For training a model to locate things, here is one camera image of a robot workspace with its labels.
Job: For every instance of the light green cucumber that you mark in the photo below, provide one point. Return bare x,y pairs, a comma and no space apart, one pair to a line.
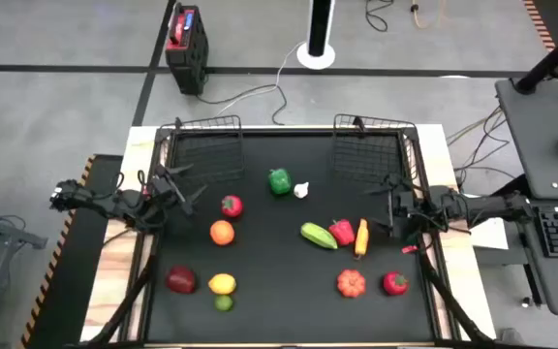
319,235

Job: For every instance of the black table mat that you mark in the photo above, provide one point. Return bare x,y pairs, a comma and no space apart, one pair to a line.
284,291

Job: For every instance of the dark red apple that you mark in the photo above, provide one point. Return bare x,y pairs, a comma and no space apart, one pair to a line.
180,279

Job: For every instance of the red bell pepper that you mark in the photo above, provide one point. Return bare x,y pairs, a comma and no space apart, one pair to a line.
342,231

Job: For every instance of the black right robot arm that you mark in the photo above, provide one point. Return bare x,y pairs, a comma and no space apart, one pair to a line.
482,206

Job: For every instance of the black red battery box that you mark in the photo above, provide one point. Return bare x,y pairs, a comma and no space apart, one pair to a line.
187,46

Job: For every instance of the black table frame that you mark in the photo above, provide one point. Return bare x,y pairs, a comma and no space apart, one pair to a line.
284,131

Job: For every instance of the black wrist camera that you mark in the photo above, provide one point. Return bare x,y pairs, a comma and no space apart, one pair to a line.
404,203
162,186

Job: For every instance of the small red tag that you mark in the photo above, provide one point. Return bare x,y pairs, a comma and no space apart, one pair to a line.
410,249

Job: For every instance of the black diagonal strut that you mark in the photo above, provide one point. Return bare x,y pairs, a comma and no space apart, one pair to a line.
124,310
453,307

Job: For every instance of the black monitor pole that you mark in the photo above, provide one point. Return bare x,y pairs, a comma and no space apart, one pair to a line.
550,60

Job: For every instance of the green bell pepper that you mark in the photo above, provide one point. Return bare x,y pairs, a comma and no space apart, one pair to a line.
279,181

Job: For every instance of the grey desk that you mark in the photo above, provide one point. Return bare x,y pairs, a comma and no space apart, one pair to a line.
540,145

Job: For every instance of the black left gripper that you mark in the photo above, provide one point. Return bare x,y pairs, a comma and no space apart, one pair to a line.
175,196

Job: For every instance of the yellow lemon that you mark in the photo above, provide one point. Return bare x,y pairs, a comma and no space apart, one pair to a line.
222,283

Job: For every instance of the grey metal stand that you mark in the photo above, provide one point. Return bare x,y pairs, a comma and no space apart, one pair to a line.
8,232

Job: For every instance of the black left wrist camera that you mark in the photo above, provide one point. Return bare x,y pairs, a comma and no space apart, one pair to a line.
162,186

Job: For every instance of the white paper sheet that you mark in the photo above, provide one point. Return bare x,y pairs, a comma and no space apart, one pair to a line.
489,232

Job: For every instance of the orange fruit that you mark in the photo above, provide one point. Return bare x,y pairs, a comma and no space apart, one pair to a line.
222,232

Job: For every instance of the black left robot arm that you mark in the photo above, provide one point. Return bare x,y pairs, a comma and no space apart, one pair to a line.
114,206

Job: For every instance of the white garlic bulb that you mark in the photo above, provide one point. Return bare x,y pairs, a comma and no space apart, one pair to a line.
301,190

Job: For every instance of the orange pumpkin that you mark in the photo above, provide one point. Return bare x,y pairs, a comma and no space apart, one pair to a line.
351,283

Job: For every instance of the green lime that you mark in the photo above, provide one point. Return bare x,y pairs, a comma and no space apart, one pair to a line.
223,303

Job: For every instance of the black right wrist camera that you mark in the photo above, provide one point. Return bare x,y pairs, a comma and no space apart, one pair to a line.
404,203

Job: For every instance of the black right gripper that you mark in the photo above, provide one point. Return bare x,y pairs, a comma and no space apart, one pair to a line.
417,208

